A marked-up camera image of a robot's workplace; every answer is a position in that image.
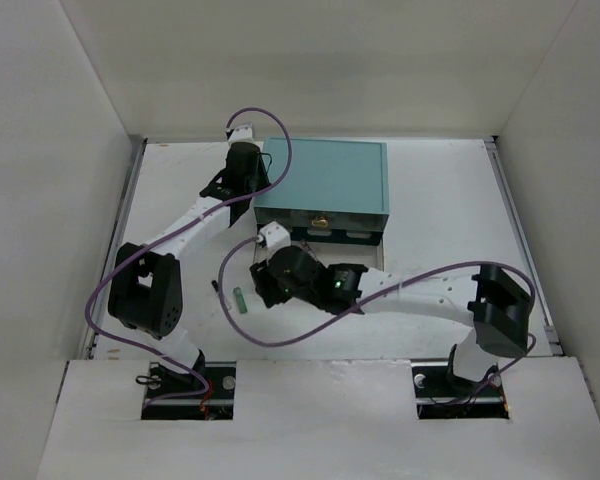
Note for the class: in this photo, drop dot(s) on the teal drawer box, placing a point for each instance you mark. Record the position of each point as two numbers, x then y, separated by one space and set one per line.
327 175

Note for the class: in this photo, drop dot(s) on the clear mascara tube black cap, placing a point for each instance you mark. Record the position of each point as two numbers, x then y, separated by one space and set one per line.
216 287

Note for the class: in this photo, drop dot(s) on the aluminium table rail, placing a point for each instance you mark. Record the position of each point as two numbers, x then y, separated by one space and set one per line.
550 332
97 306

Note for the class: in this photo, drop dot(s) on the left aluminium table rail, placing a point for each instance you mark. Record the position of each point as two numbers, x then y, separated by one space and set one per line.
97 306

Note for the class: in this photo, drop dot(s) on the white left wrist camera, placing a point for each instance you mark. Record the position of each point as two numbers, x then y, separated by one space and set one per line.
243 133

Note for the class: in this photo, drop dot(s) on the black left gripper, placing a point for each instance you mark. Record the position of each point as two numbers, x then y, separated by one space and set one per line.
247 163

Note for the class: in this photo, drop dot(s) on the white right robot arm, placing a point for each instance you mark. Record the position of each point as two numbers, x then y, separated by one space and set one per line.
493 306

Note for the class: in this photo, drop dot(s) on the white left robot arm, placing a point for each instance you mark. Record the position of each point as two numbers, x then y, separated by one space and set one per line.
147 295

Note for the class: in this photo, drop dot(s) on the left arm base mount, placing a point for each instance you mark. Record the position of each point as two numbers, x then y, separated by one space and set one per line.
173 396

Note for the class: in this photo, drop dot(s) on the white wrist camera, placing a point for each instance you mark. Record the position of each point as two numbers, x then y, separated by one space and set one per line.
273 236
243 133

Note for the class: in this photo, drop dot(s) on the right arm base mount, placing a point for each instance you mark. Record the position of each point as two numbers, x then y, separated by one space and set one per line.
438 397

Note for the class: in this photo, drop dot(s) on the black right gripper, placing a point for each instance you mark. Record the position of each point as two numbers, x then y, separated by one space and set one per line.
267 284

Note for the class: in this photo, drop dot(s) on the green lip balm tube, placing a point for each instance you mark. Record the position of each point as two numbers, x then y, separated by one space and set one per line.
240 300

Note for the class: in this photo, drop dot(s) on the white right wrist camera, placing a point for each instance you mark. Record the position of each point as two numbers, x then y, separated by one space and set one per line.
273 236

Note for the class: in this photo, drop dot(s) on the right aluminium table rail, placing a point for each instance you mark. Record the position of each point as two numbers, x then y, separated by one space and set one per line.
550 332

